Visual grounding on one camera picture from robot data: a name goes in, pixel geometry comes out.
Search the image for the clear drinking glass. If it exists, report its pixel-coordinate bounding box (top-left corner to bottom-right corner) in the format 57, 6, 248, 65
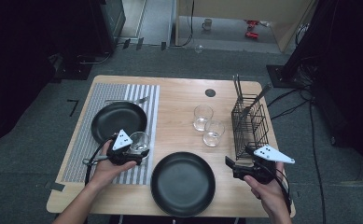
128, 131, 151, 161
202, 119, 226, 147
193, 105, 215, 133

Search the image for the black wire cutlery basket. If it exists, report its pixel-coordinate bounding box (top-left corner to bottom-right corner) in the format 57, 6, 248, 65
230, 92, 271, 161

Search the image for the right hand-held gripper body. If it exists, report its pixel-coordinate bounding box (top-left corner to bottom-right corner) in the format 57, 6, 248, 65
233, 144, 296, 185

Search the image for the dark cabinet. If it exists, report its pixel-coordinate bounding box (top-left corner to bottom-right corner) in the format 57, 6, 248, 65
89, 0, 127, 59

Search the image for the black round plate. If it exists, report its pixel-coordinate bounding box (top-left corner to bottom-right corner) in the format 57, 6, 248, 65
150, 151, 216, 218
91, 101, 148, 147

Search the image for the grey mug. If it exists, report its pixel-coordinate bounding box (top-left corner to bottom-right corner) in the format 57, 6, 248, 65
202, 18, 214, 32

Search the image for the black floor cable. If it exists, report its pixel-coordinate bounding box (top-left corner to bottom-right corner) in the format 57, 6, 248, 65
271, 99, 311, 120
308, 102, 327, 224
267, 87, 311, 108

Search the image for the right hand-held gripper cable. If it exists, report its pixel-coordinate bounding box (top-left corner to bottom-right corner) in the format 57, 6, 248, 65
262, 161, 294, 216

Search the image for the silver fork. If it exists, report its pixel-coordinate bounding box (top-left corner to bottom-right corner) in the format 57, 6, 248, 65
104, 96, 150, 105

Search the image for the black hanging cable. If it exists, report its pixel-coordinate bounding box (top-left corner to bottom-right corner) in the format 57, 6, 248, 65
174, 0, 196, 48

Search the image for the grey tape strip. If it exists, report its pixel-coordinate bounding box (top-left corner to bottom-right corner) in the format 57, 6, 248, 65
45, 181, 66, 192

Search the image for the person's right hand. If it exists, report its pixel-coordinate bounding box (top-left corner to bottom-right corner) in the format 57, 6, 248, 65
244, 161, 292, 218

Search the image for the silver metal utensil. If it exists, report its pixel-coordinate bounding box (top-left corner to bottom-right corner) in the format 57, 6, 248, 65
243, 83, 272, 118

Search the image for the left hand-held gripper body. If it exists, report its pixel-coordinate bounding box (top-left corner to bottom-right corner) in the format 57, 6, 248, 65
105, 129, 147, 166

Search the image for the black stand base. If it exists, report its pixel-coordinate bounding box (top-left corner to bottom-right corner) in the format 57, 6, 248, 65
266, 63, 299, 90

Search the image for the metal chopstick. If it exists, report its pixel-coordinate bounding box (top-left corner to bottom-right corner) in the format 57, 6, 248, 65
236, 74, 244, 101
232, 74, 240, 101

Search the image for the hand-held gripper cable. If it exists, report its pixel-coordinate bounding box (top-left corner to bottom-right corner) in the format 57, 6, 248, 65
262, 161, 294, 216
82, 134, 121, 188

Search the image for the person's left hand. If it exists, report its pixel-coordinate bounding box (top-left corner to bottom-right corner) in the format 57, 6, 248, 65
89, 139, 138, 191

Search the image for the grey white striped placemat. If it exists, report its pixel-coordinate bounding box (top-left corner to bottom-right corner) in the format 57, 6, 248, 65
61, 82, 161, 186

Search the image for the light wooden cabinet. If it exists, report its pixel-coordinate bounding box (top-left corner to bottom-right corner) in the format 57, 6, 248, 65
174, 0, 318, 54

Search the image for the left hand-held gripper cable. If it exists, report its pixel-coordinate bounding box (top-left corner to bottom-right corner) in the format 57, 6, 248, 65
82, 134, 121, 188

